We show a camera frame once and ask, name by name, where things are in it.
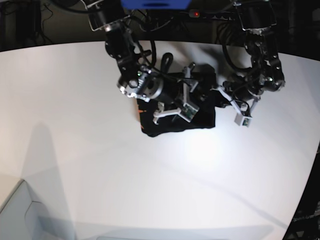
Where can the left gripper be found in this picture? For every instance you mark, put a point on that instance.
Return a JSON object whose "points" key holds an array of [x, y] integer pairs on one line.
{"points": [[242, 96]]}

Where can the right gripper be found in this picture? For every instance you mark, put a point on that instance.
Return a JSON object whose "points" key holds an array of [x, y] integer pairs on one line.
{"points": [[173, 89]]}

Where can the black graphic t-shirt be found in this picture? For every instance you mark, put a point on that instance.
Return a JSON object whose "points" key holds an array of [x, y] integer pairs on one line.
{"points": [[201, 96]]}

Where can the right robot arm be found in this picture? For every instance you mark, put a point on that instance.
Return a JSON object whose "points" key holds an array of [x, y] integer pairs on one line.
{"points": [[140, 79]]}

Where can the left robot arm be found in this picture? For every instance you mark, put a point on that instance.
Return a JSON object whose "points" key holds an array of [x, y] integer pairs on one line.
{"points": [[256, 19]]}

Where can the black power strip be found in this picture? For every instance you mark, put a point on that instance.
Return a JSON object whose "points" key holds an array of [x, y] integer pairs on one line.
{"points": [[203, 15]]}

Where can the blue box overhead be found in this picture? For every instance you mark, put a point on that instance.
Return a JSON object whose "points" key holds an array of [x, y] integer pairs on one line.
{"points": [[155, 4]]}

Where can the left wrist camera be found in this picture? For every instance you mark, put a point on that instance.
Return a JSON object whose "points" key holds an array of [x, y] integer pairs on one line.
{"points": [[243, 120]]}

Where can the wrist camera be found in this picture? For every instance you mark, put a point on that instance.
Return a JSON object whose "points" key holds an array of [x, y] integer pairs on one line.
{"points": [[188, 110], [243, 120]]}

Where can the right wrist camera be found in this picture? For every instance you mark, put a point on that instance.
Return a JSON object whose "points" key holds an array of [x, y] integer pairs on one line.
{"points": [[188, 110]]}

